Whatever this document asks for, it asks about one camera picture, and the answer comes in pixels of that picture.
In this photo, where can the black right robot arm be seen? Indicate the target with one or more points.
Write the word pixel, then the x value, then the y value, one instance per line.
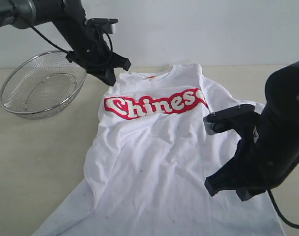
pixel 282 95

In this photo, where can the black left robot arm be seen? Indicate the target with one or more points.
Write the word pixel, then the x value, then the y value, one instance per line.
pixel 66 16

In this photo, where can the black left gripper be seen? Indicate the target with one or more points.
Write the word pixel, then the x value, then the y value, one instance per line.
pixel 99 59

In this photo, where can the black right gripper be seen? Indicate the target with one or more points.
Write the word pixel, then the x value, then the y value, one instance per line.
pixel 261 162

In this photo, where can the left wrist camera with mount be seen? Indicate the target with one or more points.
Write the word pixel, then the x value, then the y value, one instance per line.
pixel 97 32

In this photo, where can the metal wire mesh basket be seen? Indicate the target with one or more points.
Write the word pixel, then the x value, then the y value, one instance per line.
pixel 42 86

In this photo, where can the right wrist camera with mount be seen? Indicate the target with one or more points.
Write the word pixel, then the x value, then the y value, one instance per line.
pixel 241 118

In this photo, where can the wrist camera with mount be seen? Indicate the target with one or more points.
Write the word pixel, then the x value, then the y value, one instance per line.
pixel 97 32
pixel 241 118

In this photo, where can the white t-shirt red print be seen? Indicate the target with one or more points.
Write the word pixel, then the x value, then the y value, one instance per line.
pixel 144 173

